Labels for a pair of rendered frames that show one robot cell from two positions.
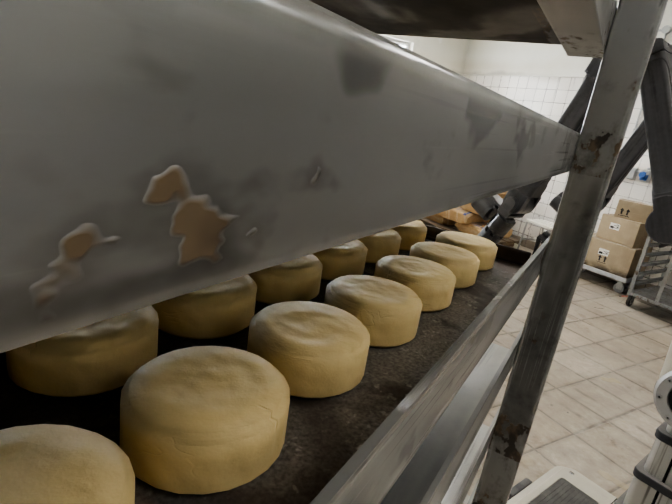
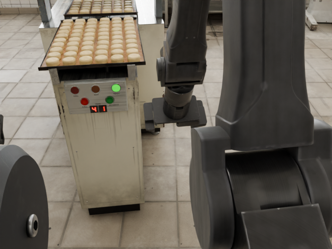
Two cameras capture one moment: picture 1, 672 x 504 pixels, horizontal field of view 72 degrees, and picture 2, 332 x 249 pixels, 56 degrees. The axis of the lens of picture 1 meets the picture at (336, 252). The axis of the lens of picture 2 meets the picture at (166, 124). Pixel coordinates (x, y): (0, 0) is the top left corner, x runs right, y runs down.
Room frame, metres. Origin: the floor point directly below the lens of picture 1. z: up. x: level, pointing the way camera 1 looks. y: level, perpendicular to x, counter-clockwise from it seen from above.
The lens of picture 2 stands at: (1.06, -1.06, 1.40)
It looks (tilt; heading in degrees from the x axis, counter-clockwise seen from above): 35 degrees down; 33
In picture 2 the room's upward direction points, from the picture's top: straight up
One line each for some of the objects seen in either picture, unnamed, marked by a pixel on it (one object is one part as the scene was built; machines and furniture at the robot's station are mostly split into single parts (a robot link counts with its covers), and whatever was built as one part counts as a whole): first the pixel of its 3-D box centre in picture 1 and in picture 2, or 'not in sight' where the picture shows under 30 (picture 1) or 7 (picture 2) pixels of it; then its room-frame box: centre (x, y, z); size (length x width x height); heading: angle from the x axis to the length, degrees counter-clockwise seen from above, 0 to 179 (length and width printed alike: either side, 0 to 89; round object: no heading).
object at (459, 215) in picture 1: (457, 212); not in sight; (5.87, -1.46, 0.32); 0.72 x 0.42 x 0.17; 37
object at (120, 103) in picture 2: not in sight; (97, 96); (1.84, -0.23, 0.77); 0.24 x 0.04 x 0.14; 130
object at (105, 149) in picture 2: not in sight; (107, 114); (2.12, 0.00, 0.45); 0.70 x 0.34 x 0.90; 40
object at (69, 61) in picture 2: not in sight; (68, 61); (1.81, -0.14, 0.91); 0.05 x 0.05 x 0.02
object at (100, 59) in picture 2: not in sight; (101, 59); (1.89, -0.23, 0.91); 0.05 x 0.05 x 0.02
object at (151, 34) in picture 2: not in sight; (111, 53); (2.88, 0.63, 0.42); 1.28 x 0.72 x 0.84; 40
